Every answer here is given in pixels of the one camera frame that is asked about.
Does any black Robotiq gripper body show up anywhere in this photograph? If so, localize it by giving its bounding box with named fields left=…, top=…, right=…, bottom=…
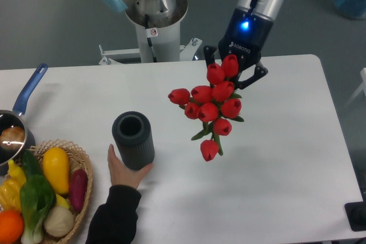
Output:
left=218, top=9, right=273, bottom=72

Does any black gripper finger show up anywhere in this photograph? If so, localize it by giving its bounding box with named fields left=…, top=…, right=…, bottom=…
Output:
left=234, top=61, right=268, bottom=89
left=203, top=45, right=222, bottom=66

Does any red tulip bouquet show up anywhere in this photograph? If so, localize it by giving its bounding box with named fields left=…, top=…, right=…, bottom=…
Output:
left=168, top=54, right=244, bottom=162

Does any dark grey ribbed vase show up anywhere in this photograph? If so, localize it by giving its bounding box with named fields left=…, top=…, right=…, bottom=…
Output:
left=112, top=111, right=155, bottom=171

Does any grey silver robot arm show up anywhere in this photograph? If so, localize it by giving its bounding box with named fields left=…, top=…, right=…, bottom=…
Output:
left=102, top=0, right=284, bottom=89

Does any black sleeved forearm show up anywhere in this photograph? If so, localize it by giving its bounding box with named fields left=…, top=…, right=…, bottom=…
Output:
left=86, top=185, right=141, bottom=243

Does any person's hand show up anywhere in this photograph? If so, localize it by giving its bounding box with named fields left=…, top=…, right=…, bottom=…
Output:
left=108, top=144, right=154, bottom=190

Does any white chair part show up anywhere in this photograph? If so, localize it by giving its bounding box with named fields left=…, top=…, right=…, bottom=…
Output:
left=344, top=68, right=366, bottom=107

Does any woven wicker basket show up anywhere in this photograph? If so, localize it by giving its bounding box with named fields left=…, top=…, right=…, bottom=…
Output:
left=30, top=139, right=93, bottom=243

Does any black device at table edge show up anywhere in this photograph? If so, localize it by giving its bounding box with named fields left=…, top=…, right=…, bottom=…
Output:
left=344, top=202, right=365, bottom=231

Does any purple eggplant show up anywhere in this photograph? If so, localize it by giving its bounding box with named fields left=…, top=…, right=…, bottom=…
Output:
left=69, top=169, right=88, bottom=212

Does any yellow squash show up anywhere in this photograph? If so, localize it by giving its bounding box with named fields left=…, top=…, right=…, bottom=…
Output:
left=42, top=147, right=70, bottom=196

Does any green cucumber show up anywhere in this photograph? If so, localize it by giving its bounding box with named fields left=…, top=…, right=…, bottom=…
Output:
left=21, top=150, right=43, bottom=179

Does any yellow banana tip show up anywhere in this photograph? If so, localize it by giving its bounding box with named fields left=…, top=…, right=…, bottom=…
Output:
left=55, top=194, right=70, bottom=209

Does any bread roll in pan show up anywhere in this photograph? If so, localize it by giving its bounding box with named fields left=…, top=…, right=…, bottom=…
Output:
left=1, top=126, right=25, bottom=151

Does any green bok choy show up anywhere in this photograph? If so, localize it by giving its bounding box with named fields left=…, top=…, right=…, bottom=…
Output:
left=20, top=175, right=55, bottom=243

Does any white garlic bulb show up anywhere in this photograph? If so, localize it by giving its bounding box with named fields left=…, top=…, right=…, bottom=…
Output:
left=43, top=206, right=74, bottom=238

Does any small yellow pepper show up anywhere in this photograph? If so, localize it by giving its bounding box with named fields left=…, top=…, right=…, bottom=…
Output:
left=7, top=159, right=26, bottom=187

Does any yellow bell pepper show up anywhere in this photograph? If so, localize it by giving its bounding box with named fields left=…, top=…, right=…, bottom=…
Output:
left=1, top=179, right=22, bottom=212

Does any orange fruit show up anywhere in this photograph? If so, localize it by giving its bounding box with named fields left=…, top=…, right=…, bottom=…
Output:
left=1, top=210, right=24, bottom=243

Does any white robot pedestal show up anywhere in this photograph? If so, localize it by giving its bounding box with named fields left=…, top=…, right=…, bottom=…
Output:
left=99, top=22, right=202, bottom=65

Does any blue handled saucepan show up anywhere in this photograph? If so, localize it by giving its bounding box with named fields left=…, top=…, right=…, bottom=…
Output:
left=1, top=63, right=48, bottom=176

